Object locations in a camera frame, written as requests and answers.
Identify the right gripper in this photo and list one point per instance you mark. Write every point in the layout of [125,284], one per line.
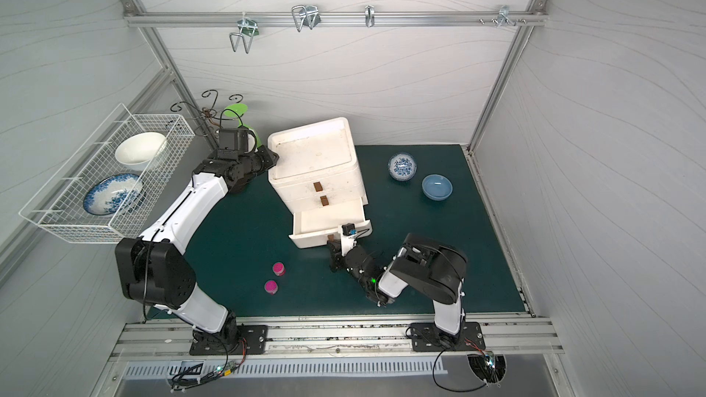
[336,248]

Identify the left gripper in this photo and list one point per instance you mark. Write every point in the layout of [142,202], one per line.
[260,160]

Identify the white three-drawer cabinet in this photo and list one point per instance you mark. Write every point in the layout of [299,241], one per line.
[319,180]

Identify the pink paint can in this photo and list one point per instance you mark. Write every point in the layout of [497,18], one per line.
[279,269]
[271,287]

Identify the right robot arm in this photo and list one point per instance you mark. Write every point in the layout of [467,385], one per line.
[430,267]

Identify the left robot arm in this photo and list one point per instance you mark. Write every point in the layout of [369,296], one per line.
[152,267]

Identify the green upturned wine glass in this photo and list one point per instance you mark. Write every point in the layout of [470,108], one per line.
[236,112]

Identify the dark metal glass rack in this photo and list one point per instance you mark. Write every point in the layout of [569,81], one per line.
[207,114]

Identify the small blue patterned bowl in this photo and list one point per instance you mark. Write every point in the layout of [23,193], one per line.
[402,167]

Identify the plain blue bowl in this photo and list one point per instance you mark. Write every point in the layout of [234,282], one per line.
[437,187]

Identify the white bowl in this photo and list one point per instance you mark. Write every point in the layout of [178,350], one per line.
[142,150]

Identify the blue patterned plate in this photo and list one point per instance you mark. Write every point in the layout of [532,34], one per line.
[113,193]

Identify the metal hook with green tag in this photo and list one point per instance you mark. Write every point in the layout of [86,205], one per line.
[246,31]

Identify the white vent grille strip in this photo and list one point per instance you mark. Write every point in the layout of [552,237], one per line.
[291,368]

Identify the small metal hook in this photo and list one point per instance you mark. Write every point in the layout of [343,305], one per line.
[369,14]

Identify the right end metal hook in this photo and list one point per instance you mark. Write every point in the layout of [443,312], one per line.
[503,19]

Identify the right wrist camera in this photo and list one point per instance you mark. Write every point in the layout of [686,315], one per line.
[348,237]

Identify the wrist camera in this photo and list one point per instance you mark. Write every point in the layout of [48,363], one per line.
[237,142]
[348,237]

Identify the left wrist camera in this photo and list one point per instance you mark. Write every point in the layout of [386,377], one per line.
[237,142]

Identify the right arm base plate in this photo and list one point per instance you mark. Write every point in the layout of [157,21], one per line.
[426,337]

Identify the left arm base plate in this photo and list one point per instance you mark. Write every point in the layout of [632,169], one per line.
[232,340]

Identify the white wire basket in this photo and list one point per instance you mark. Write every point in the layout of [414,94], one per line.
[57,207]

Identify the double wire hook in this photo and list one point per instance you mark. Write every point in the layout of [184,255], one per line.
[305,16]

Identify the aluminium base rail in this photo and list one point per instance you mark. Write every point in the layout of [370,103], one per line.
[340,336]

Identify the aluminium top rail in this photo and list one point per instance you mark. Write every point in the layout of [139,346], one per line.
[355,19]

